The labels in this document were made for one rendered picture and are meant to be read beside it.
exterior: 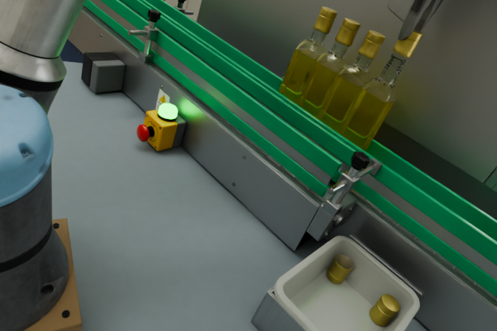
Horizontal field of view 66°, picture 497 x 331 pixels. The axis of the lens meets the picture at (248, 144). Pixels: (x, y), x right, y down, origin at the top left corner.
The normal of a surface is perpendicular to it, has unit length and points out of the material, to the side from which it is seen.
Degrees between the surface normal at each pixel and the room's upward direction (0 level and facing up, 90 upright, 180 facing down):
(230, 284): 0
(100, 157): 0
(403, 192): 90
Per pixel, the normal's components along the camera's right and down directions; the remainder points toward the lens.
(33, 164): 0.93, 0.34
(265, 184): -0.67, 0.19
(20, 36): 0.32, 0.54
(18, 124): 0.30, -0.74
